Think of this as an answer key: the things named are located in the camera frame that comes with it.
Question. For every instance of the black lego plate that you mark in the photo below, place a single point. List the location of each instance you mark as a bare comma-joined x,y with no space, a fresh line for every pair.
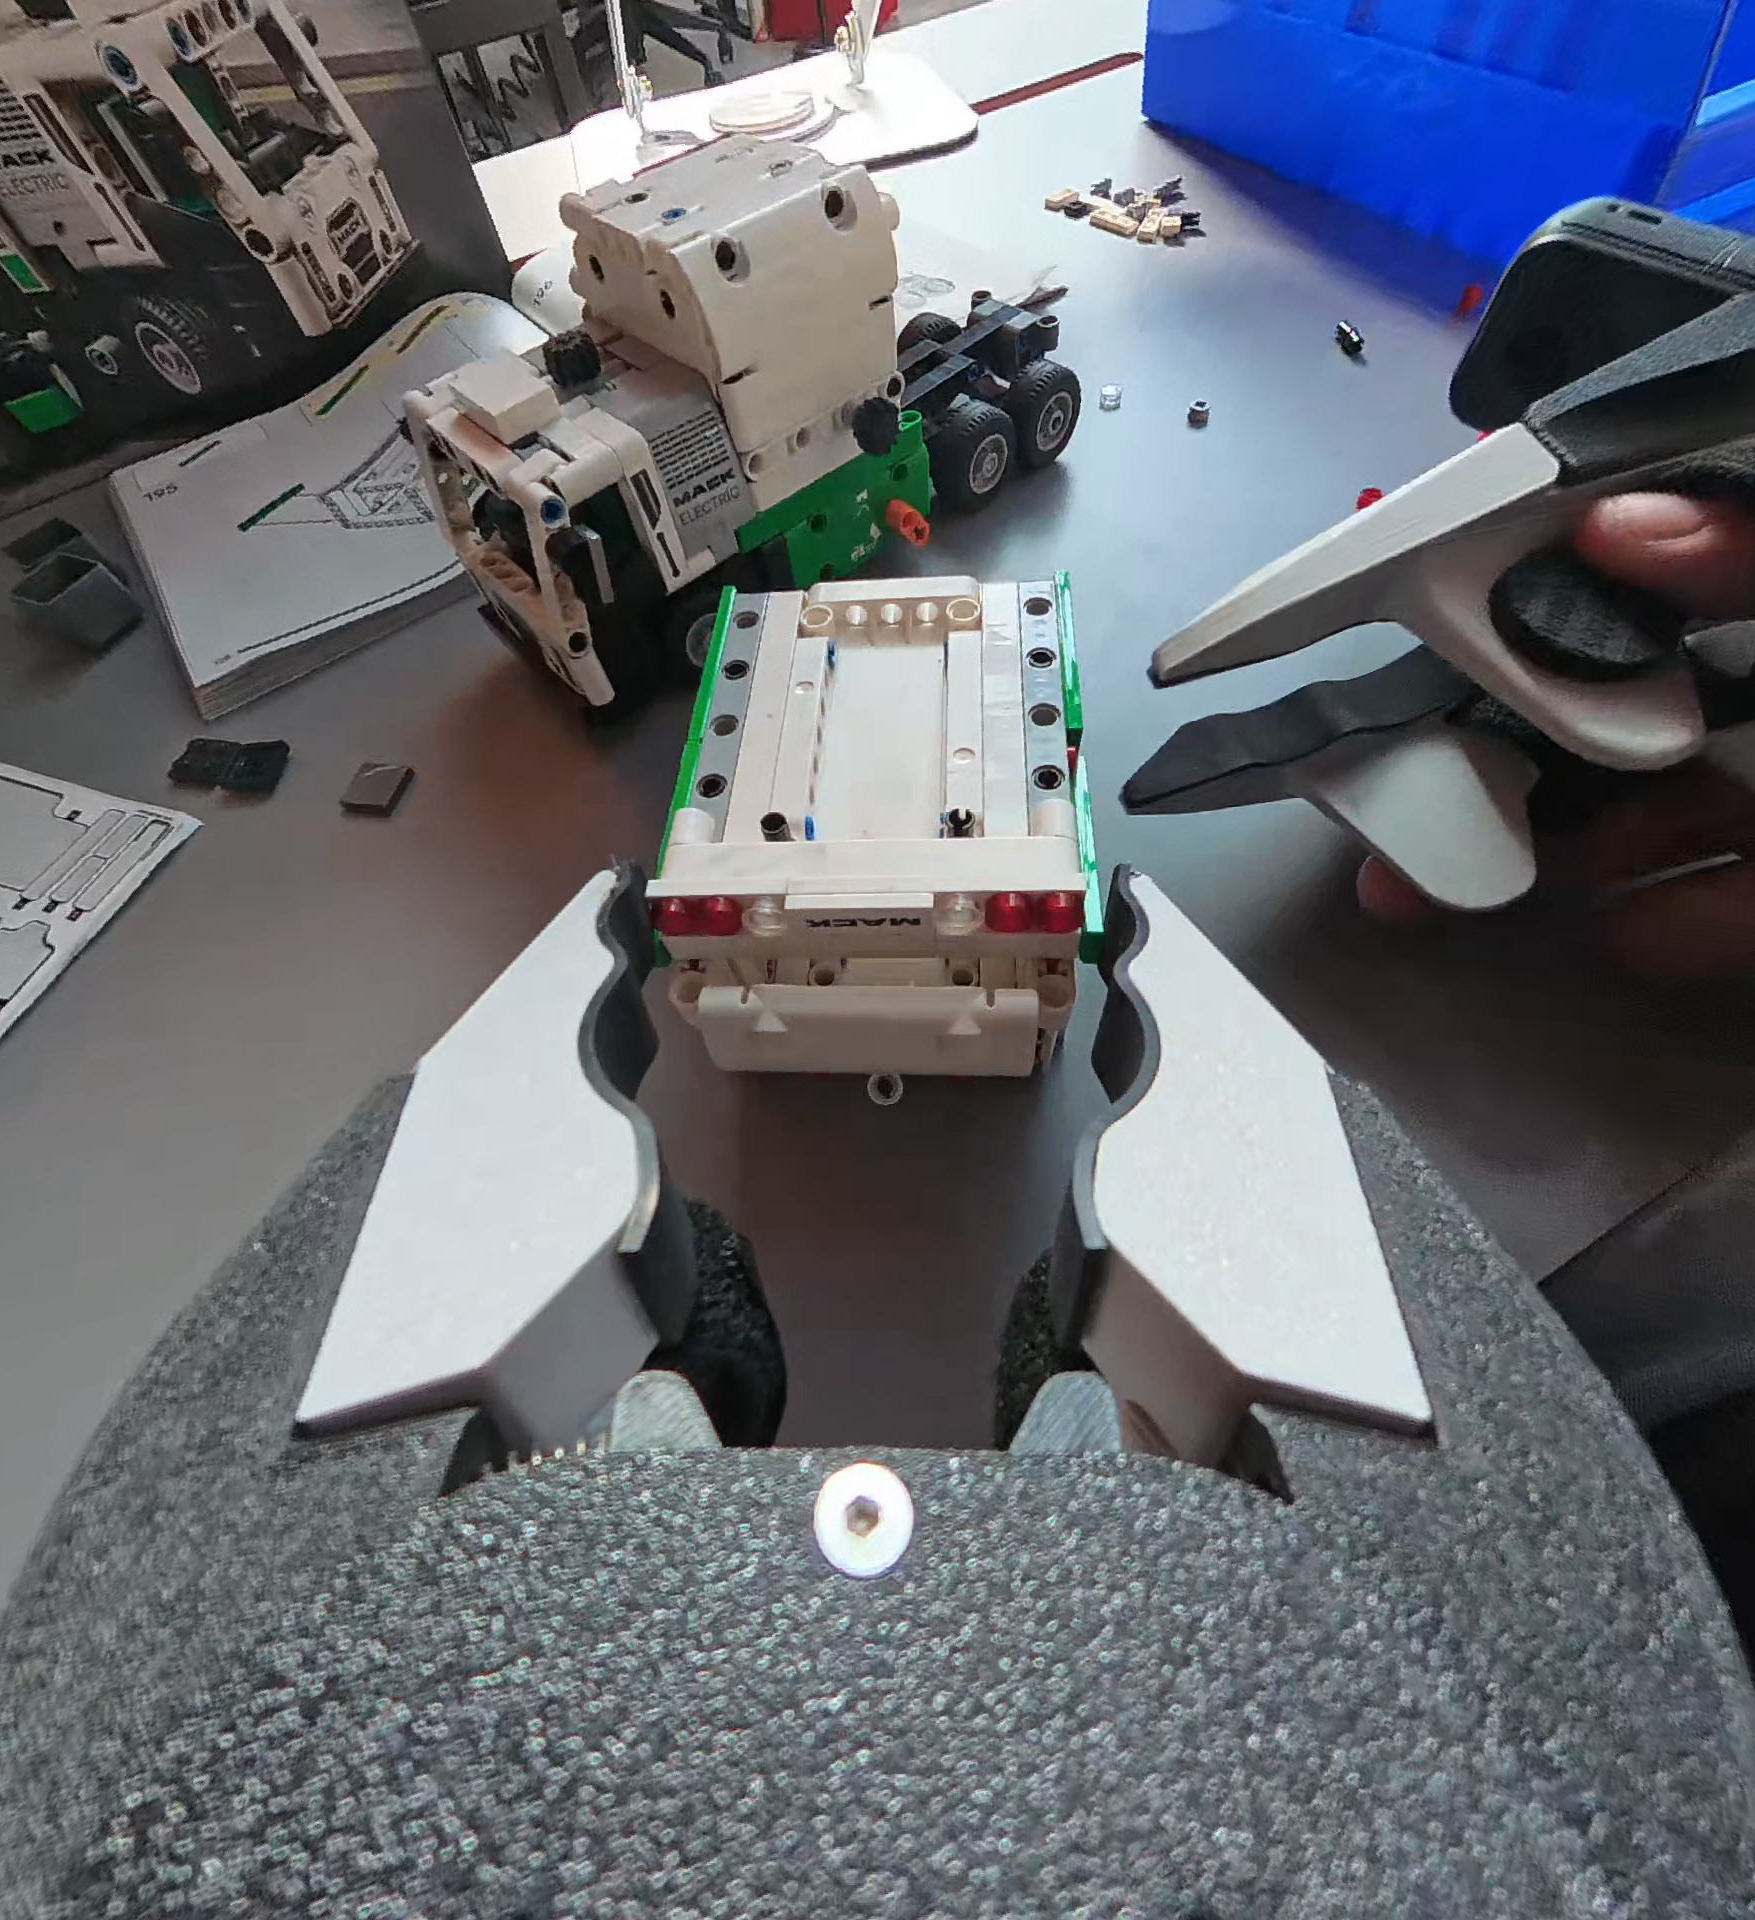
228,766

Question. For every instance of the white lego truck container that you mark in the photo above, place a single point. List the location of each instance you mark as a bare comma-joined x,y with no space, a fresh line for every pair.
877,752

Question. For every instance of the dark grey lego tile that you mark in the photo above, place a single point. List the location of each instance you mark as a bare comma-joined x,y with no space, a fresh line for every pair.
377,787

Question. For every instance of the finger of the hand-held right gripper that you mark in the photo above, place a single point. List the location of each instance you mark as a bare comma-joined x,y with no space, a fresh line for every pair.
1311,734
1385,542

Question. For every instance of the white green lego truck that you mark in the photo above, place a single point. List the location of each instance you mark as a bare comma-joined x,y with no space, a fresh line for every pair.
726,375

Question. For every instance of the pile of tan lego pieces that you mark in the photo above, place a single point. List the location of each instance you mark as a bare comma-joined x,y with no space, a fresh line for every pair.
1124,213

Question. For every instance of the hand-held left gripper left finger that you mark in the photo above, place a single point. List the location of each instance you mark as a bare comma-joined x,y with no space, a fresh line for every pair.
486,1201

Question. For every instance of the lego sticker sheet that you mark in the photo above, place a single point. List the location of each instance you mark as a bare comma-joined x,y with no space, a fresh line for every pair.
23,901

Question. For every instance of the black lego set box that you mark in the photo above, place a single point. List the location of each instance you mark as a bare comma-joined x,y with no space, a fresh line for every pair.
141,224

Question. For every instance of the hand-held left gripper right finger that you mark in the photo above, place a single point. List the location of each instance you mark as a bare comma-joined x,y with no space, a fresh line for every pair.
1251,1201

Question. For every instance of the person's right hand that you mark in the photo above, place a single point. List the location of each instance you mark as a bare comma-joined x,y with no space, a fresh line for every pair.
1642,886

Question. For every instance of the lego instruction booklet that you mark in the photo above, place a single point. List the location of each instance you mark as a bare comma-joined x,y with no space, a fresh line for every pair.
293,556

